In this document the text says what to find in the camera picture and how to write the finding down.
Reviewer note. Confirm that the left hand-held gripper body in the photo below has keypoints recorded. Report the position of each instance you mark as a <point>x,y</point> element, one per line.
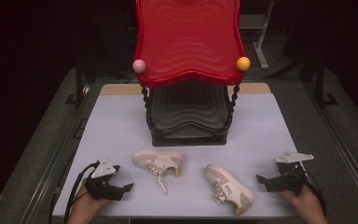
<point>104,186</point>

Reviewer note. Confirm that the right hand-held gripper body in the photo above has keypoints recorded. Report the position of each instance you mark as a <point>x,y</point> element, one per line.
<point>287,182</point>

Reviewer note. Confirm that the grey metal stand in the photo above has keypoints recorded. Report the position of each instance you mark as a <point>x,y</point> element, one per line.
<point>262,37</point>

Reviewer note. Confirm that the person's right hand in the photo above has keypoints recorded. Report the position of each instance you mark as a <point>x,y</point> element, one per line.
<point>303,200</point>

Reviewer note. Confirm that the dark metal stand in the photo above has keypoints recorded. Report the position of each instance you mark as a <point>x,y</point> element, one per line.
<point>79,84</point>
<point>321,84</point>

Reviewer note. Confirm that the person's left hand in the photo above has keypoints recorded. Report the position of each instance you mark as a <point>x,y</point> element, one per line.
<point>88,202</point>

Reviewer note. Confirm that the beige sneaker yellow heel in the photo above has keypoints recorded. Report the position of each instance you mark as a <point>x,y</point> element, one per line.
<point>155,158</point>
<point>230,184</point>

